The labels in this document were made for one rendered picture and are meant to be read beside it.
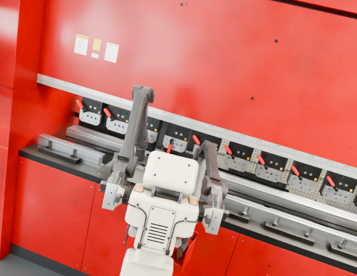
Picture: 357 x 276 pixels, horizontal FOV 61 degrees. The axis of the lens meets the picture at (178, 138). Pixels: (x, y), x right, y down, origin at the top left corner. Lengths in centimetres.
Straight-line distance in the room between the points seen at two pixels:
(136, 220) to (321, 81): 121
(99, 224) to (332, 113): 161
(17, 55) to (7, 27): 16
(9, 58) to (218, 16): 126
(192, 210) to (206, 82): 87
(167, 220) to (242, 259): 94
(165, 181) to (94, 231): 116
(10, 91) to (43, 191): 71
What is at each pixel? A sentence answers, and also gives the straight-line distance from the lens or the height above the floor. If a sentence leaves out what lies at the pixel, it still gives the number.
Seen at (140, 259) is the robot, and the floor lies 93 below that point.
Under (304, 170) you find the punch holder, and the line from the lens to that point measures 193.
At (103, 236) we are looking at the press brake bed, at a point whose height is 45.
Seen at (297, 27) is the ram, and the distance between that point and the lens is 183.
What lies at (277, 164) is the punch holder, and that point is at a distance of 191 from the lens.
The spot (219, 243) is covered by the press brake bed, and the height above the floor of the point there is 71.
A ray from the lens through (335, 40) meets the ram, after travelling 185.
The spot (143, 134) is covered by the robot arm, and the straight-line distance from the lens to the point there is 171.
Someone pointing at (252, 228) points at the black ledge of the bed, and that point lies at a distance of 199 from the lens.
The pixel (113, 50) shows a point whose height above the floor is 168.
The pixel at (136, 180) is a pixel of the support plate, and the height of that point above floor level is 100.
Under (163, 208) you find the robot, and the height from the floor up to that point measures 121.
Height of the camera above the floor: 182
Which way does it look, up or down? 17 degrees down
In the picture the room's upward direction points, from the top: 14 degrees clockwise
